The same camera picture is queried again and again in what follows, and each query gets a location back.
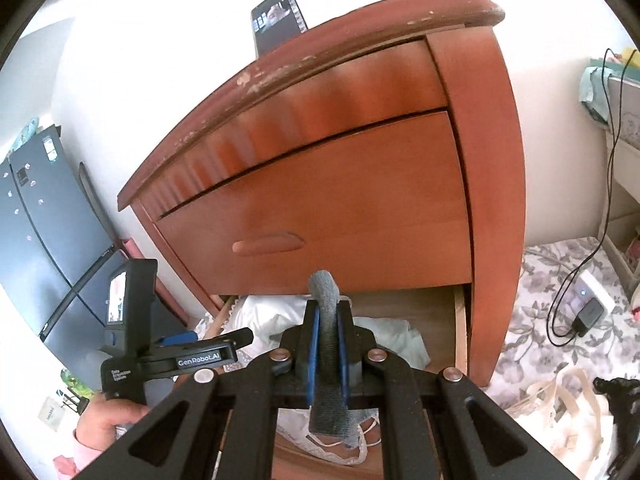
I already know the wooden nightstand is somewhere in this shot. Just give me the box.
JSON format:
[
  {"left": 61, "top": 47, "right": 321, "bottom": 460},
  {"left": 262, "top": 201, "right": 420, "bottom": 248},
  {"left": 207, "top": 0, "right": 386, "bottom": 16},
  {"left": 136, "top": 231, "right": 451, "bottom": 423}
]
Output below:
[{"left": 116, "top": 0, "right": 528, "bottom": 388}]

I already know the grey sock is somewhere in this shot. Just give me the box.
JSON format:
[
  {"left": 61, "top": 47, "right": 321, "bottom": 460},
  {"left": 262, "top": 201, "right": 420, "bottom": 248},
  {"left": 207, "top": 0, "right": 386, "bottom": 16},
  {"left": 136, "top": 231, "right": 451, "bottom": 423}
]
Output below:
[{"left": 306, "top": 269, "right": 380, "bottom": 453}]

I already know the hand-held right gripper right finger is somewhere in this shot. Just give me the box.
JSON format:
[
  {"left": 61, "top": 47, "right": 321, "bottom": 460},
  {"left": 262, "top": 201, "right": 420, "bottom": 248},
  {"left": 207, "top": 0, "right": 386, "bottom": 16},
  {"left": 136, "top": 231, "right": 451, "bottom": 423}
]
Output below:
[{"left": 338, "top": 301, "right": 573, "bottom": 480}]

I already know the white folded garment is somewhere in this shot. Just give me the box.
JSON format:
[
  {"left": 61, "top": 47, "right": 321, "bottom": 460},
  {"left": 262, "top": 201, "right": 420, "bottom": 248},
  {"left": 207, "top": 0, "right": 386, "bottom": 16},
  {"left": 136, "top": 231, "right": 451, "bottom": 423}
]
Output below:
[{"left": 227, "top": 295, "right": 311, "bottom": 348}]

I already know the black smartphone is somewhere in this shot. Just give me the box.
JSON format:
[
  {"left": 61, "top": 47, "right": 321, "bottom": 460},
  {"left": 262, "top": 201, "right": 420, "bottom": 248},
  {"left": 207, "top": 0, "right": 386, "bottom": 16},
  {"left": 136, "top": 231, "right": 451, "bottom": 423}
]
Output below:
[{"left": 250, "top": 0, "right": 307, "bottom": 59}]

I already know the pale green white garment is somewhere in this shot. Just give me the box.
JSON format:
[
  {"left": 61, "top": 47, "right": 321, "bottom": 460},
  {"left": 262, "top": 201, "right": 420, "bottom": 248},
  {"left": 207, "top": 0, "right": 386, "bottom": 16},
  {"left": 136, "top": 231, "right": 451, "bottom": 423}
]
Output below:
[{"left": 350, "top": 315, "right": 431, "bottom": 372}]

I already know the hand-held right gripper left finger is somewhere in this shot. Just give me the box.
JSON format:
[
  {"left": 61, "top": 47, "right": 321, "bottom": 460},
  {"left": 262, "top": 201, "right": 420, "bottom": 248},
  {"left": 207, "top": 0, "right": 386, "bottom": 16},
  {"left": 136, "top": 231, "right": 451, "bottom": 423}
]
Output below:
[{"left": 77, "top": 301, "right": 321, "bottom": 480}]

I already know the white tote bag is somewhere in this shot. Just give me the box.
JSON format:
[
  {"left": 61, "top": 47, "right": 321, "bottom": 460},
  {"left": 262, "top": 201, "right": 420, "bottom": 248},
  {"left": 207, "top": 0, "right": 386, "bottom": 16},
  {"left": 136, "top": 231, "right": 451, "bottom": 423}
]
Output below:
[{"left": 507, "top": 366, "right": 619, "bottom": 480}]

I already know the black fabric garment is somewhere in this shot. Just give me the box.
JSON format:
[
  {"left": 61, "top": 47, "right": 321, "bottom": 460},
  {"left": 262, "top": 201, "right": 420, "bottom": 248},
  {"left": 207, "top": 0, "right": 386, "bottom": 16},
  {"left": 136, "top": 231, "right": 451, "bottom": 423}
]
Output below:
[{"left": 593, "top": 376, "right": 640, "bottom": 480}]

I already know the teal cloth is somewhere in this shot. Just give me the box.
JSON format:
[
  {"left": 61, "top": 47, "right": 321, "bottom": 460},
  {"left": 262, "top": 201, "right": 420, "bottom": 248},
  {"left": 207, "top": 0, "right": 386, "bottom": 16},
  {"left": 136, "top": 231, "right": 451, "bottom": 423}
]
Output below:
[{"left": 580, "top": 60, "right": 617, "bottom": 123}]

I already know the dark blue refrigerator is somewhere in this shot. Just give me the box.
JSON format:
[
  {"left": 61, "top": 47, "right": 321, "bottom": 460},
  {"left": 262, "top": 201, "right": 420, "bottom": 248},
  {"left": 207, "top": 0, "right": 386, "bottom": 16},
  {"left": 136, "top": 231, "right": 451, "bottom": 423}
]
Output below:
[{"left": 0, "top": 125, "right": 131, "bottom": 391}]

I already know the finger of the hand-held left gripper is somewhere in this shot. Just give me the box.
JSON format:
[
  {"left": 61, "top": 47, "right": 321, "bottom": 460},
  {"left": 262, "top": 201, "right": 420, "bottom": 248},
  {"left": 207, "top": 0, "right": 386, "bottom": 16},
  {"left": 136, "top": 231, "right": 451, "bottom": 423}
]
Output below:
[
  {"left": 215, "top": 327, "right": 255, "bottom": 350},
  {"left": 156, "top": 329, "right": 197, "bottom": 347}
]

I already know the person's left forearm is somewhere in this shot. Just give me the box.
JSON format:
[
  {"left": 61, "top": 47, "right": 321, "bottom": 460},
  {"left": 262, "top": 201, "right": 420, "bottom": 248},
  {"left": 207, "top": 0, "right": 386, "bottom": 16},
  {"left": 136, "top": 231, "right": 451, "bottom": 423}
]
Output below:
[{"left": 52, "top": 427, "right": 101, "bottom": 480}]

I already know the person's left hand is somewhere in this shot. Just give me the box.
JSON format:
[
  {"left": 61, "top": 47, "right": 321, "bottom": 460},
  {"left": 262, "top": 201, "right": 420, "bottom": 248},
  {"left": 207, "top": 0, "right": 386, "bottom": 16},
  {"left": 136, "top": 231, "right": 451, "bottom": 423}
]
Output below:
[{"left": 75, "top": 390, "right": 151, "bottom": 453}]

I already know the white cutout shelf rack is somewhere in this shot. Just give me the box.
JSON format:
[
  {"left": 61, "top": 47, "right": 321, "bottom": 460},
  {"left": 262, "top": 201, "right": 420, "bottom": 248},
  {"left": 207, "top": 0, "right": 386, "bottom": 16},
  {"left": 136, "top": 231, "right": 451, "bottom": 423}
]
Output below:
[{"left": 599, "top": 60, "right": 640, "bottom": 292}]

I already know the white lace garment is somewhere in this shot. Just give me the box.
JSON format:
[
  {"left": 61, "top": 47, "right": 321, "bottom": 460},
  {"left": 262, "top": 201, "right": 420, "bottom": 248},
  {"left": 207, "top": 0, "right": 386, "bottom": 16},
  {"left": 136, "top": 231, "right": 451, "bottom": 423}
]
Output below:
[{"left": 275, "top": 405, "right": 382, "bottom": 467}]

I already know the white power strip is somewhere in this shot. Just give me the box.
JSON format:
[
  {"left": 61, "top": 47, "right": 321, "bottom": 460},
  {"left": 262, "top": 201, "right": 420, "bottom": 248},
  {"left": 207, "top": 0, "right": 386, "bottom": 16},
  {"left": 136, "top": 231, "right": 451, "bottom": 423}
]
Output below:
[{"left": 562, "top": 270, "right": 614, "bottom": 317}]

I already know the black charger plug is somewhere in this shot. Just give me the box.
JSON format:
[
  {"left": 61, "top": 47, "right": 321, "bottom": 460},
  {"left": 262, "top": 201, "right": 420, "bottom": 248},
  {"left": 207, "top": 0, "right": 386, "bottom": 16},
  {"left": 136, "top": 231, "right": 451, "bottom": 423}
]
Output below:
[{"left": 572, "top": 297, "right": 606, "bottom": 338}]

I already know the black power cable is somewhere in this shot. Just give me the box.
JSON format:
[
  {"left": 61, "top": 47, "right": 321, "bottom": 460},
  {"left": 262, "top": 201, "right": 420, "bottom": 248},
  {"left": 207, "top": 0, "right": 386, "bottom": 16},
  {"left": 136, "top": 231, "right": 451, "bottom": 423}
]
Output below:
[{"left": 546, "top": 49, "right": 627, "bottom": 348}]

